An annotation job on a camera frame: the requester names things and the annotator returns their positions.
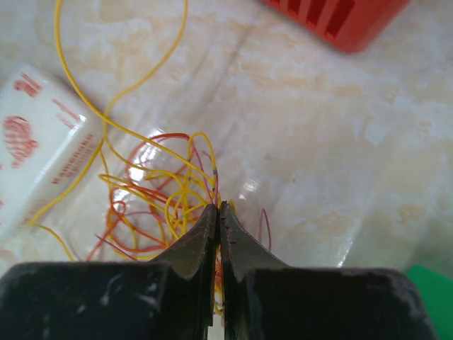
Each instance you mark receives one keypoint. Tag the red plastic shopping basket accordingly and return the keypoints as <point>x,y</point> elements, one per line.
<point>349,26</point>

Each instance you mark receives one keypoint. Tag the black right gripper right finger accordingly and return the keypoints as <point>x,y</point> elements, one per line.
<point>264,298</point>

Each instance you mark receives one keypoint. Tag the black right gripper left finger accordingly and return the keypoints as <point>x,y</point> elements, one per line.
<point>169,297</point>

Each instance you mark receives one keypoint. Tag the white tissue pack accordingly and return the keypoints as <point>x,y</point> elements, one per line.
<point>47,136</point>

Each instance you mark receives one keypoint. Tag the left green plastic bin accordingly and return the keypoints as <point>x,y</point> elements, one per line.
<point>436,291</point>

